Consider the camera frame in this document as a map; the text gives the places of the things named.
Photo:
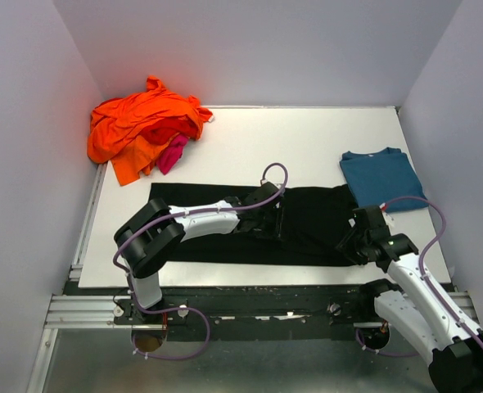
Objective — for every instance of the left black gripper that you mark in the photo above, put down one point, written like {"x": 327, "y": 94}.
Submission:
{"x": 275, "y": 232}

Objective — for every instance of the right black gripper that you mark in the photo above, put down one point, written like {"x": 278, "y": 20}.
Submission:
{"x": 346, "y": 245}

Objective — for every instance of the black printed t shirt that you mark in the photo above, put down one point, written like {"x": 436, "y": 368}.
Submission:
{"x": 315, "y": 220}

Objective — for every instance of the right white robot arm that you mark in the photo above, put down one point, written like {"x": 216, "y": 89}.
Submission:
{"x": 414, "y": 303}

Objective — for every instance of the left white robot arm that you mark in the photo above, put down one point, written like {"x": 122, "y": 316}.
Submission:
{"x": 148, "y": 239}

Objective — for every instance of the folded blue t shirt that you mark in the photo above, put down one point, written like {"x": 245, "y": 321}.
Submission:
{"x": 383, "y": 177}

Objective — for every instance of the magenta t shirt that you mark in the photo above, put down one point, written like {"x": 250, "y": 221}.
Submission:
{"x": 171, "y": 154}

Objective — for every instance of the red t shirt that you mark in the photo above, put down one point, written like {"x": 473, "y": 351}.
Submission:
{"x": 160, "y": 132}

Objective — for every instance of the orange t shirt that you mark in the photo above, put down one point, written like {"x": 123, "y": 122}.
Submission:
{"x": 116, "y": 124}

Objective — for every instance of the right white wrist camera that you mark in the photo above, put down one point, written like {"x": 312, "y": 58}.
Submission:
{"x": 388, "y": 218}

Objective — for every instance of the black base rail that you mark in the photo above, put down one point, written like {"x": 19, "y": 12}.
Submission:
{"x": 245, "y": 313}

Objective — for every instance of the aluminium frame rail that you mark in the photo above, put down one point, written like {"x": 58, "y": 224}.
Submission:
{"x": 86, "y": 311}

